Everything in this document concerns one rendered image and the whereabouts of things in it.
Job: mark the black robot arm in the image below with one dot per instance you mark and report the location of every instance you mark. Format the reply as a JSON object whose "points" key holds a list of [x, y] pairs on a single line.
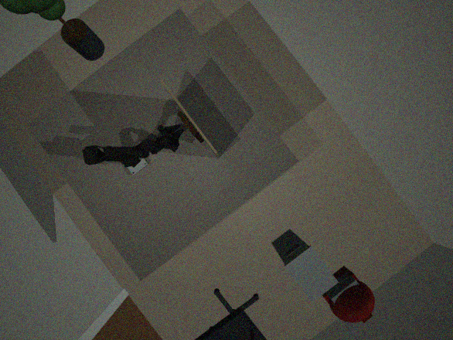
{"points": [[128, 156]]}

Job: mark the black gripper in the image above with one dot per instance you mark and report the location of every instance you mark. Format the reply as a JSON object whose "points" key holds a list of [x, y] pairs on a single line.
{"points": [[166, 132]]}

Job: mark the dark rectangular picture frame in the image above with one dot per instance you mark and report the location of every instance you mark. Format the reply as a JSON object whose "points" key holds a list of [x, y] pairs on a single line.
{"points": [[190, 127]]}

